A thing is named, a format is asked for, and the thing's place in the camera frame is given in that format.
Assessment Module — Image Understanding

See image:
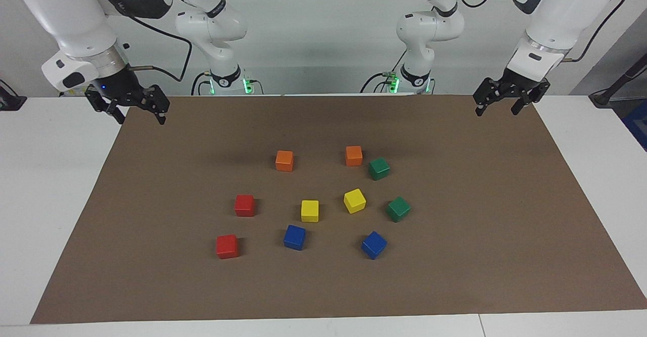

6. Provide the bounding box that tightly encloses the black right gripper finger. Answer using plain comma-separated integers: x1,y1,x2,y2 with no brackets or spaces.
143,85,170,125
85,87,125,124

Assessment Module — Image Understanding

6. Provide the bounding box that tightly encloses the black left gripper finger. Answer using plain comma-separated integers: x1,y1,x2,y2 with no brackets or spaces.
473,78,505,117
511,80,550,115

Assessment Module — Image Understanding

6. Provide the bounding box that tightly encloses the green wooden block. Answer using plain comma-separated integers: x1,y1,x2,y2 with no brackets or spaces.
386,196,411,223
368,157,391,181

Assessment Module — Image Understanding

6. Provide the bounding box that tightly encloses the red wooden block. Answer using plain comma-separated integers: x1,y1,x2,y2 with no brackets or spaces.
216,234,239,260
235,194,256,217

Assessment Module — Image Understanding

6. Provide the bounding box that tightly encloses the black stand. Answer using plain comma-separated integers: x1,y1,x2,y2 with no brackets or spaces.
589,54,647,108

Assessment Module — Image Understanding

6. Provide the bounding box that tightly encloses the black device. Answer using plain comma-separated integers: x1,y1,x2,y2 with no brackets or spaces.
0,78,27,111

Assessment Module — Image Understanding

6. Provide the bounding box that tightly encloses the blue box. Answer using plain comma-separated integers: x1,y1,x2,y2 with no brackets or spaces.
623,100,647,152

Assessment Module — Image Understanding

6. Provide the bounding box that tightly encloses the yellow wooden block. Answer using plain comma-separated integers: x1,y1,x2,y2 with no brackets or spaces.
343,188,367,214
301,200,320,223

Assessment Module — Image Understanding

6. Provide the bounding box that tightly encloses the brown table mat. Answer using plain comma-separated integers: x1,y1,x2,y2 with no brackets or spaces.
30,93,647,325

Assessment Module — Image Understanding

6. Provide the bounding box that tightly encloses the blue wooden block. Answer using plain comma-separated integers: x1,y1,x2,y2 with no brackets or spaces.
361,231,388,260
283,224,307,251

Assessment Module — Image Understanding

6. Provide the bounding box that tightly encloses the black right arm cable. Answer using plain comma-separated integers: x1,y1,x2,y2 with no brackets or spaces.
94,0,194,82

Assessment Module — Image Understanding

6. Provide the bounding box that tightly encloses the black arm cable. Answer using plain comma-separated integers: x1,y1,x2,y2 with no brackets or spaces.
94,0,194,82
451,0,629,64

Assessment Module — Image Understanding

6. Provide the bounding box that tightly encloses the black base cable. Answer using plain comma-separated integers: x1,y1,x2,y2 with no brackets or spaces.
191,72,212,96
360,49,407,94

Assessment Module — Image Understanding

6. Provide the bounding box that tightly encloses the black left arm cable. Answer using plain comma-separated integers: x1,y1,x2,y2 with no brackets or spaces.
451,0,629,64

